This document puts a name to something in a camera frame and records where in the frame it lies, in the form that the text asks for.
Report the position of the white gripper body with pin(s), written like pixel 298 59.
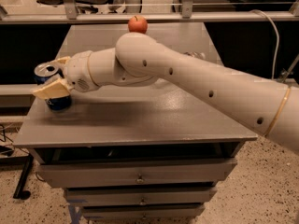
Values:
pixel 78 70

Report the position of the blue pepsi can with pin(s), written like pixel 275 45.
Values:
pixel 46 71

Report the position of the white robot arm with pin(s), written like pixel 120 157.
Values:
pixel 268 108

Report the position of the red apple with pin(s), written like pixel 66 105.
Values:
pixel 138 24

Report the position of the top grey drawer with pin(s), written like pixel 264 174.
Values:
pixel 86 175

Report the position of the grey drawer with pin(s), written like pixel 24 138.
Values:
pixel 139 196
pixel 86 175
pixel 149 211

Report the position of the grey drawer cabinet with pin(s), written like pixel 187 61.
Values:
pixel 160 122

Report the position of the black stand leg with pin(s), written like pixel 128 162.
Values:
pixel 26 163

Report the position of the clear plastic water bottle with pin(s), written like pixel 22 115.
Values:
pixel 197 55

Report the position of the bottom grey drawer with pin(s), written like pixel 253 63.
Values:
pixel 149 211

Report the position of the middle grey drawer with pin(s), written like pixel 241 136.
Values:
pixel 139 196

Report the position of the metal window rail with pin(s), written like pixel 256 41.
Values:
pixel 31 11

